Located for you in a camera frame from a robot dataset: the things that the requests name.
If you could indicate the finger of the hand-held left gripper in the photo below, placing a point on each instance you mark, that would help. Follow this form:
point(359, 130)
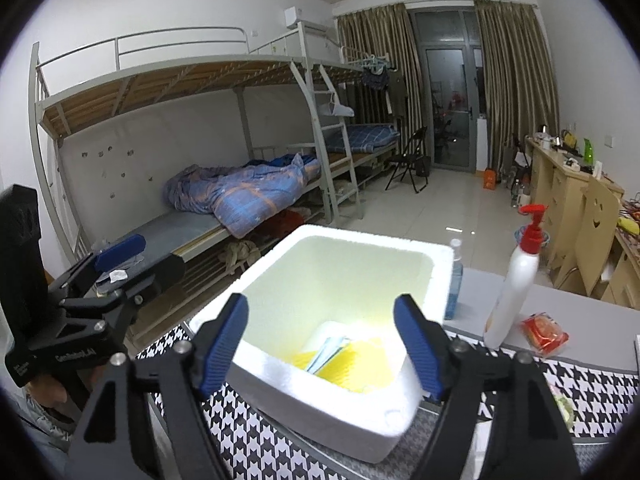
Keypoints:
point(155, 275)
point(120, 252)

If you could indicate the white air conditioner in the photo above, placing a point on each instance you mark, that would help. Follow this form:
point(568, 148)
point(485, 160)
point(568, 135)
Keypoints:
point(305, 20)

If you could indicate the red snack packet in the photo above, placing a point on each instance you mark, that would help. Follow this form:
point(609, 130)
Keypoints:
point(545, 335)

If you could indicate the black folding chair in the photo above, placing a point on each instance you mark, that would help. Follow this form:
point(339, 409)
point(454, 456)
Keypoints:
point(407, 160)

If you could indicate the small metal bunk bed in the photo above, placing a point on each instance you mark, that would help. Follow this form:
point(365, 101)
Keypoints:
point(330, 60)

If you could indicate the green bottle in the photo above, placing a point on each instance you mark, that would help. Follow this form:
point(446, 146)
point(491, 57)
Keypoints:
point(587, 152)

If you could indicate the yellow plush toy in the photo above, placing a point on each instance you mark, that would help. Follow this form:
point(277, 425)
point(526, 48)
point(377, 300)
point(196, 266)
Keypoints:
point(629, 224)

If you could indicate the blue plaid bedding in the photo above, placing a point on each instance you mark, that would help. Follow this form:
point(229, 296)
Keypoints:
point(372, 136)

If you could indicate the wide striped beige curtain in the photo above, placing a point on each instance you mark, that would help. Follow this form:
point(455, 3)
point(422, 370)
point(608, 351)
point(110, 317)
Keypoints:
point(370, 40)

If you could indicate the large metal bunk bed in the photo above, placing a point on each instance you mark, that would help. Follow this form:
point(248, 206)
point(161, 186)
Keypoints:
point(150, 85)

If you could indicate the blue spray bottle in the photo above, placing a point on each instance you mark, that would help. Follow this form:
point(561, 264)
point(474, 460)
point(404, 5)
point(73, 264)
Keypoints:
point(452, 290)

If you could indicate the narrow striped beige curtain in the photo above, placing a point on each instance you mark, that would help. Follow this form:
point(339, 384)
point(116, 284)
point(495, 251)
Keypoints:
point(515, 75)

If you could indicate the hanging dark patterned clothes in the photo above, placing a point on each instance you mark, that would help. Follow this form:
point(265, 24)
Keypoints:
point(376, 80)

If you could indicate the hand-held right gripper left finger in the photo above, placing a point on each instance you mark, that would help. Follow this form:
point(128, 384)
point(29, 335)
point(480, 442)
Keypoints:
point(225, 347)

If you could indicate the yellow packet in box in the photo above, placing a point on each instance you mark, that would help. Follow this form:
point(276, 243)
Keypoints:
point(362, 366)

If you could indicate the light wooden desk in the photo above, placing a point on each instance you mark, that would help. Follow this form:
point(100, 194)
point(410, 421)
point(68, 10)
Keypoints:
point(550, 180)

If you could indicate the blue orange quilt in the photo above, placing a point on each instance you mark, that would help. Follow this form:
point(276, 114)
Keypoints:
point(240, 192)

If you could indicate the glass balcony door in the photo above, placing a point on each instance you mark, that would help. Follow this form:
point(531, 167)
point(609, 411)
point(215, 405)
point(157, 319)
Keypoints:
point(450, 85)

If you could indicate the wooden smiley-face chair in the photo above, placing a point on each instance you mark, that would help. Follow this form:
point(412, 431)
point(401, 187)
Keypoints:
point(595, 220)

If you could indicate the grey mattress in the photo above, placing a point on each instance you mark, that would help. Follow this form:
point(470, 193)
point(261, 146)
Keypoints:
point(165, 230)

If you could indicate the green plastic packet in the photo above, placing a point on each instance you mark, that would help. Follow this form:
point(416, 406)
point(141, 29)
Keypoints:
point(562, 405)

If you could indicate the hanging dark green garment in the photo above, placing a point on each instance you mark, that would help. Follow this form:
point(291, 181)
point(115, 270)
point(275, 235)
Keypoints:
point(397, 95)

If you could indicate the blue-rimmed basin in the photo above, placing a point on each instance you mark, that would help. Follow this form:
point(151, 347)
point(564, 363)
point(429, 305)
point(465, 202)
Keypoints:
point(545, 237)

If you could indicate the white foam box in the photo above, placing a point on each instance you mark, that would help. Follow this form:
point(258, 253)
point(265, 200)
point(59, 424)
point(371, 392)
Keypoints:
point(350, 260)

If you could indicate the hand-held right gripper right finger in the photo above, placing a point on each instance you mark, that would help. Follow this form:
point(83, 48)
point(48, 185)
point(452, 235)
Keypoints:
point(416, 347)

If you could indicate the white red-pump lotion bottle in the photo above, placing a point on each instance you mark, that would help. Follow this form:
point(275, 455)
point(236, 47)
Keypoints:
point(515, 290)

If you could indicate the black white houndstooth mat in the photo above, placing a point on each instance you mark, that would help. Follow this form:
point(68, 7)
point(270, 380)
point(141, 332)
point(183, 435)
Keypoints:
point(590, 390)

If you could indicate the pale blue folded packet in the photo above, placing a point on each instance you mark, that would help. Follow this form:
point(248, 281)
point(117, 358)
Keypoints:
point(327, 352)

